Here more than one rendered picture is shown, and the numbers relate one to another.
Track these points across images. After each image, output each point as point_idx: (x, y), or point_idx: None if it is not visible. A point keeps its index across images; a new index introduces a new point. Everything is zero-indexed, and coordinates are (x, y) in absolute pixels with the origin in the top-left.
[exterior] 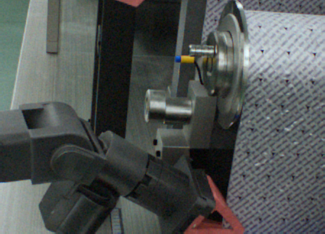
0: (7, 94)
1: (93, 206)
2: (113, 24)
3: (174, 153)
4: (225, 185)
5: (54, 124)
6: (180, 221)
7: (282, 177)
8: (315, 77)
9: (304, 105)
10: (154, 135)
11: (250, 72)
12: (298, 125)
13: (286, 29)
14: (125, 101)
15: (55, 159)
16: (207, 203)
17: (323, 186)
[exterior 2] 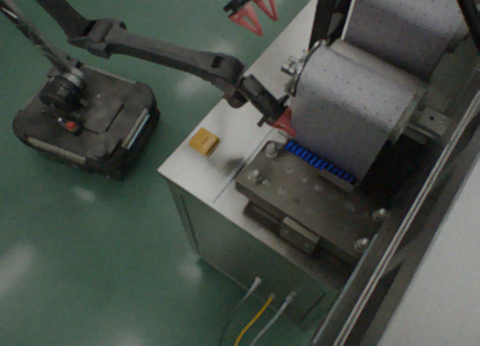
0: None
1: (237, 99)
2: (322, 1)
3: (289, 89)
4: None
5: (221, 68)
6: (261, 122)
7: (312, 126)
8: (326, 98)
9: (321, 105)
10: None
11: (299, 83)
12: (318, 111)
13: (325, 70)
14: (323, 38)
15: (214, 82)
16: (271, 121)
17: (328, 138)
